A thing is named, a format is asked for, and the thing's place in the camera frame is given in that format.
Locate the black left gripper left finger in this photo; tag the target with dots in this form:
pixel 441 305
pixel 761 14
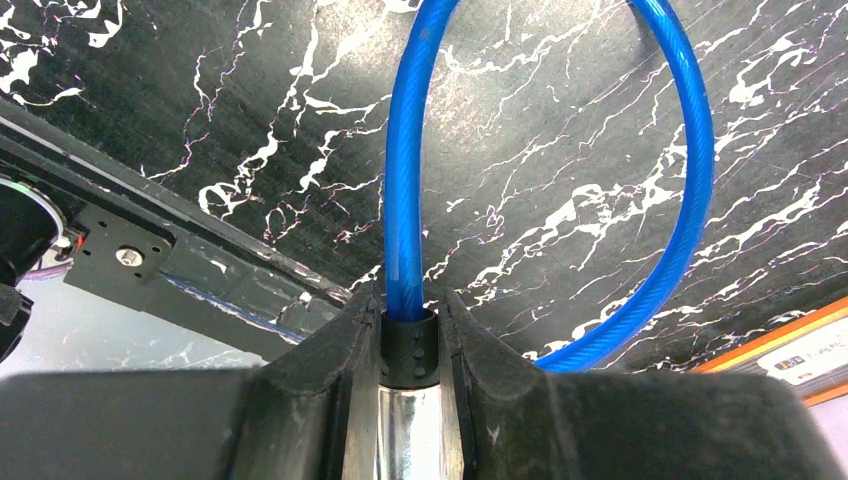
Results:
pixel 311 414

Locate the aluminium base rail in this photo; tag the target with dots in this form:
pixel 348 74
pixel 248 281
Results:
pixel 151 251

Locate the blue cable lock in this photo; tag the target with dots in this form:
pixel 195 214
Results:
pixel 401 199

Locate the orange tiered rack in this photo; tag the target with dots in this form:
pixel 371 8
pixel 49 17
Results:
pixel 743 360

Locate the packaged protractor ruler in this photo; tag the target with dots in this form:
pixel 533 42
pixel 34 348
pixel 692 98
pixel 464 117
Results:
pixel 807 358

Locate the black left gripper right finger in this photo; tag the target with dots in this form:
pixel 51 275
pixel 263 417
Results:
pixel 517 421

